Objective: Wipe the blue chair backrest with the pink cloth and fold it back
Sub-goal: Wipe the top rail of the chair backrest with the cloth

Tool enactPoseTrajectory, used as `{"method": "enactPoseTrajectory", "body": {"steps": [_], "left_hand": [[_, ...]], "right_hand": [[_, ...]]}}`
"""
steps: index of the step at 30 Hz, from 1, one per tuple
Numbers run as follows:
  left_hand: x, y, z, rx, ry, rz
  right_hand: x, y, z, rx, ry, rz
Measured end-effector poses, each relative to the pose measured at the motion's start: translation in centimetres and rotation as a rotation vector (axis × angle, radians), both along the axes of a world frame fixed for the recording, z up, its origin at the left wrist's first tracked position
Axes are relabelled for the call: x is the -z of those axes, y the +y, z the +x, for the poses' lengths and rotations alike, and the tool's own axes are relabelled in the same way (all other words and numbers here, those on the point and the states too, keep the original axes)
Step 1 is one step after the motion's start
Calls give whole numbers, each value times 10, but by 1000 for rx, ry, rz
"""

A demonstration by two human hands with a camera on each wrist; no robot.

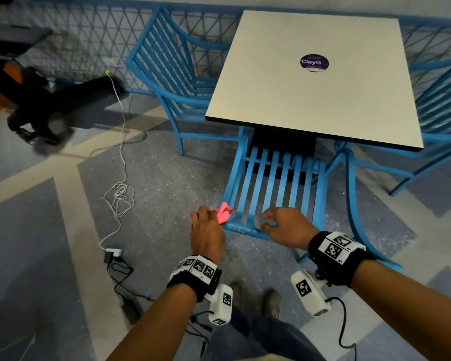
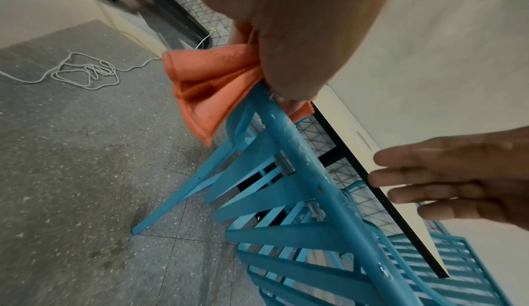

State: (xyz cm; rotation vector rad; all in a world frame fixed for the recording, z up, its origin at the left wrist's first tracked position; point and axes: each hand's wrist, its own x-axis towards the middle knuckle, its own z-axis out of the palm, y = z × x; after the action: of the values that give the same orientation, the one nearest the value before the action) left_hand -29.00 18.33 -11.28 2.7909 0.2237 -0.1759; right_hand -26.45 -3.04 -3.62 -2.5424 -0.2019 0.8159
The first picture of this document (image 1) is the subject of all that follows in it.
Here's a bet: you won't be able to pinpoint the black wheeled equipment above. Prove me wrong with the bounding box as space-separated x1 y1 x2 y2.
7 74 128 146

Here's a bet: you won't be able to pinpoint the person's left hand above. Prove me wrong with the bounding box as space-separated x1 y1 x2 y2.
190 206 227 264

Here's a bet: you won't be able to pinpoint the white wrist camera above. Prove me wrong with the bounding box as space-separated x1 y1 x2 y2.
208 283 234 326
290 269 331 317

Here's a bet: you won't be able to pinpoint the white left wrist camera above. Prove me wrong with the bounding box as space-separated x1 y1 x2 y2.
208 283 234 326

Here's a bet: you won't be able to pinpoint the black left wristband with markers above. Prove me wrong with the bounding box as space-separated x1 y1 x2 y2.
167 254 223 303

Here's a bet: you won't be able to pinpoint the person's left forearm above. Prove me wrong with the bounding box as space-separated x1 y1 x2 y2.
107 283 198 361

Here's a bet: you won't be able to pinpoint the black power brick with cable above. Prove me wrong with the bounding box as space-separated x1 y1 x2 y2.
105 253 155 324

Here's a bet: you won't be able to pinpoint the white floor cable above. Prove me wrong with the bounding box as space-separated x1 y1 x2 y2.
99 69 137 252

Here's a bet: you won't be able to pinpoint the person's right forearm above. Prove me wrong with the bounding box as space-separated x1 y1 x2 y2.
351 259 451 361

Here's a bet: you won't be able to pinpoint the dark desk with orange panels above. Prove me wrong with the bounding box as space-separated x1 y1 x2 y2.
0 24 54 127

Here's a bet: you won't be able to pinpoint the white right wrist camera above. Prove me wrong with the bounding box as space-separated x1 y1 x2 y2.
290 269 331 317

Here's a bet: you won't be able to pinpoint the blue metal slatted chair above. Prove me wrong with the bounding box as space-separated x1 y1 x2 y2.
221 125 405 273
126 5 249 156
334 54 451 197

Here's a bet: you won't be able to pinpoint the person's blue jeans legs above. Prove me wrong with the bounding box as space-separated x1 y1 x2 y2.
201 310 326 361

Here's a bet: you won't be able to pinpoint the person's right hand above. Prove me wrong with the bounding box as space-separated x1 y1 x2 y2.
258 207 321 252

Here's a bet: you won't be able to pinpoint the black left camera cable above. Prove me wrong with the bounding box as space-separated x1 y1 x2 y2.
186 311 214 357

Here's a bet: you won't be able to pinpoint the black right camera cable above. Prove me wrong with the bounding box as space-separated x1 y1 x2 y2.
323 296 358 361

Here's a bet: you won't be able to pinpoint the person's right shoe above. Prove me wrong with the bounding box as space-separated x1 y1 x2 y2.
262 289 283 320

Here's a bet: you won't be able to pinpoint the black wristband with markers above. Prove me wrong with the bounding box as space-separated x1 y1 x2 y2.
167 254 223 303
307 231 376 288

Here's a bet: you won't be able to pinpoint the black camera cable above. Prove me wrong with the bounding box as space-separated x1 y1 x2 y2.
186 311 214 357
323 296 358 361

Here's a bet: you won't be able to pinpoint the black right wristband with markers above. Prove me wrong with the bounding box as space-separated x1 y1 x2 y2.
307 231 376 288

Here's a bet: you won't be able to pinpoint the orange cleaning cloth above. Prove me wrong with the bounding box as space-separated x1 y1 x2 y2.
210 202 235 225

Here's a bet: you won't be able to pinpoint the blue mesh fence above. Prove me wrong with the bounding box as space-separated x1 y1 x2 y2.
0 0 451 98

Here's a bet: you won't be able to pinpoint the white square table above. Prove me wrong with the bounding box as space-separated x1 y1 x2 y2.
204 10 424 185

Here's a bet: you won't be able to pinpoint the round purple sticker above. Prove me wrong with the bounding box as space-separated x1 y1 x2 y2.
300 53 330 73

